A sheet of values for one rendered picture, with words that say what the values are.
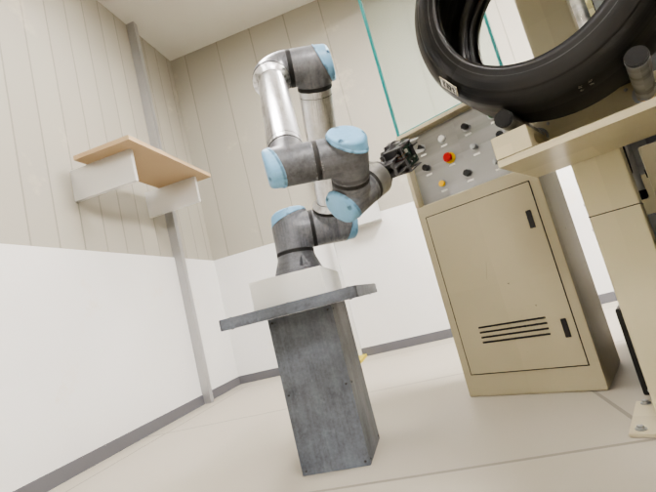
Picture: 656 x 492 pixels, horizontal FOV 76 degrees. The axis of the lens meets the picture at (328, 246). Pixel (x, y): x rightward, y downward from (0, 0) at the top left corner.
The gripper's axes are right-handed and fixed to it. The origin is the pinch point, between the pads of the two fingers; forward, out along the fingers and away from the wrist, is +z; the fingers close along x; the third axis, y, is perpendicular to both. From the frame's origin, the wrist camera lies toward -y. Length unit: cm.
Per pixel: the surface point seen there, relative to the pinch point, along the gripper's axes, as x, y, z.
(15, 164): 87, -222, -52
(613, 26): 5, 49, 12
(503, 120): -3.7, 24.6, 4.8
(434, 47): 19.8, 12.4, 10.7
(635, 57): -3, 51, 13
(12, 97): 124, -233, -28
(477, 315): -88, -33, 27
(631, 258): -58, 34, 20
